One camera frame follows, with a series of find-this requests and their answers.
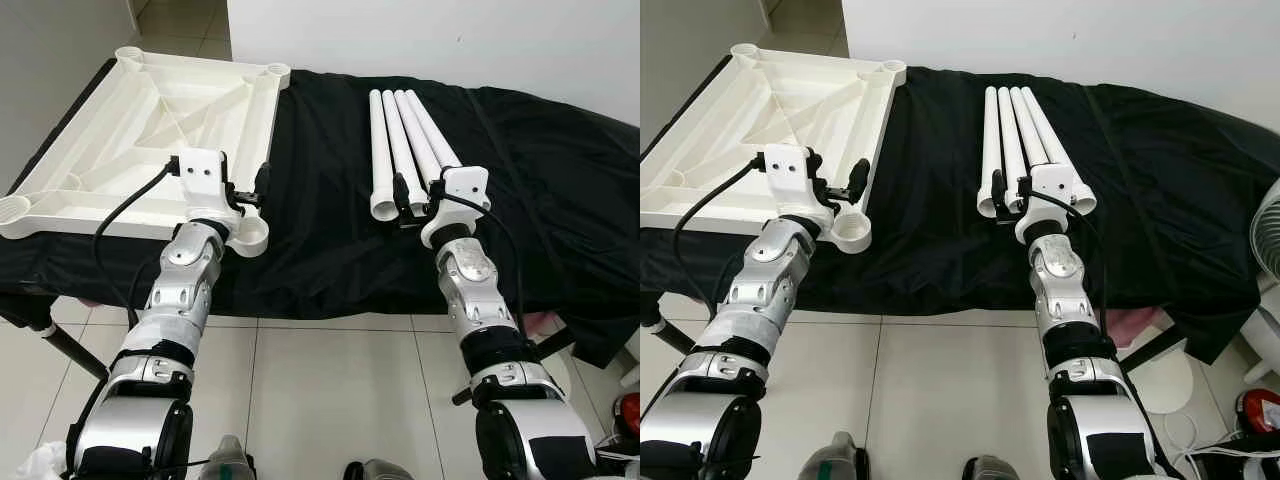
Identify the white plastic table leg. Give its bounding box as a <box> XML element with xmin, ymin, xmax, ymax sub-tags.
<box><xmin>381</xmin><ymin>89</ymin><xmax>429</xmax><ymax>216</ymax></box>
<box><xmin>997</xmin><ymin>87</ymin><xmax>1031</xmax><ymax>201</ymax></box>
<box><xmin>1010</xmin><ymin>86</ymin><xmax>1056</xmax><ymax>171</ymax></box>
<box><xmin>369</xmin><ymin>90</ymin><xmax>400</xmax><ymax>222</ymax></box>
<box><xmin>394</xmin><ymin>89</ymin><xmax>446</xmax><ymax>201</ymax></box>
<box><xmin>1020</xmin><ymin>86</ymin><xmax>1098</xmax><ymax>217</ymax></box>
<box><xmin>977</xmin><ymin>87</ymin><xmax>1009</xmax><ymax>219</ymax></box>
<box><xmin>404</xmin><ymin>88</ymin><xmax>466</xmax><ymax>173</ymax></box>

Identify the white plastic table top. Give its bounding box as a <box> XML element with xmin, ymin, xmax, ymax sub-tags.
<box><xmin>0</xmin><ymin>46</ymin><xmax>292</xmax><ymax>258</ymax></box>
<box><xmin>640</xmin><ymin>43</ymin><xmax>908</xmax><ymax>254</ymax></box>

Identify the black table cloth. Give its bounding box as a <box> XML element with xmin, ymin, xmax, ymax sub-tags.
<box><xmin>640</xmin><ymin>65</ymin><xmax>1263</xmax><ymax>366</ymax></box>
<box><xmin>0</xmin><ymin>65</ymin><xmax>641</xmax><ymax>371</ymax></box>

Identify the white electric fan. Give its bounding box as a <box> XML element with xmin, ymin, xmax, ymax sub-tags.
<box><xmin>1250</xmin><ymin>178</ymin><xmax>1280</xmax><ymax>301</ymax></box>

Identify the grey right robot leg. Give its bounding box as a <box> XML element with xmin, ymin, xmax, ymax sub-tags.
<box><xmin>960</xmin><ymin>455</ymin><xmax>1031</xmax><ymax>480</ymax></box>
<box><xmin>345</xmin><ymin>458</ymin><xmax>416</xmax><ymax>480</ymax></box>

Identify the grey robot leg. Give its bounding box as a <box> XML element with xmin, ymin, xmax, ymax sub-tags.
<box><xmin>200</xmin><ymin>435</ymin><xmax>256</xmax><ymax>480</ymax></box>
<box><xmin>960</xmin><ymin>455</ymin><xmax>1031</xmax><ymax>480</ymax></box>
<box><xmin>345</xmin><ymin>458</ymin><xmax>416</xmax><ymax>480</ymax></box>
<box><xmin>805</xmin><ymin>432</ymin><xmax>871</xmax><ymax>480</ymax></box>

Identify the grey left robot leg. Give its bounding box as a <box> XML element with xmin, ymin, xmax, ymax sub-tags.
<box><xmin>805</xmin><ymin>432</ymin><xmax>871</xmax><ymax>480</ymax></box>
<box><xmin>200</xmin><ymin>435</ymin><xmax>256</xmax><ymax>480</ymax></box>

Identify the red round object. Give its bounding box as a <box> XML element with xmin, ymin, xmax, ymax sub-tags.
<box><xmin>612</xmin><ymin>392</ymin><xmax>641</xmax><ymax>436</ymax></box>
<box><xmin>1235</xmin><ymin>388</ymin><xmax>1280</xmax><ymax>436</ymax></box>

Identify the white crumpled cloth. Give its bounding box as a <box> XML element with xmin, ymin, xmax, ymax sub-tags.
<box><xmin>15</xmin><ymin>440</ymin><xmax>71</xmax><ymax>480</ymax></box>

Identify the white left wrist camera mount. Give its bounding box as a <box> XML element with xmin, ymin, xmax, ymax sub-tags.
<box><xmin>762</xmin><ymin>143</ymin><xmax>826</xmax><ymax>216</ymax></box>
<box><xmin>175</xmin><ymin>148</ymin><xmax>241</xmax><ymax>223</ymax></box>

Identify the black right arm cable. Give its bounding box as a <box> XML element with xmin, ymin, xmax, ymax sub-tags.
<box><xmin>440</xmin><ymin>193</ymin><xmax>529</xmax><ymax>341</ymax></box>
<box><xmin>1032</xmin><ymin>192</ymin><xmax>1113</xmax><ymax>341</ymax></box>

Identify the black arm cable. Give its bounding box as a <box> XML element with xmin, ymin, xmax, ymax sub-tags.
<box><xmin>1032</xmin><ymin>192</ymin><xmax>1113</xmax><ymax>341</ymax></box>
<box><xmin>440</xmin><ymin>193</ymin><xmax>529</xmax><ymax>341</ymax></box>
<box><xmin>672</xmin><ymin>155</ymin><xmax>769</xmax><ymax>321</ymax></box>
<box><xmin>93</xmin><ymin>160</ymin><xmax>181</xmax><ymax>326</ymax></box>

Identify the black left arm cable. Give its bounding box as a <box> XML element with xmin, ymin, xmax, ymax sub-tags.
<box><xmin>672</xmin><ymin>155</ymin><xmax>769</xmax><ymax>321</ymax></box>
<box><xmin>93</xmin><ymin>160</ymin><xmax>181</xmax><ymax>326</ymax></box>

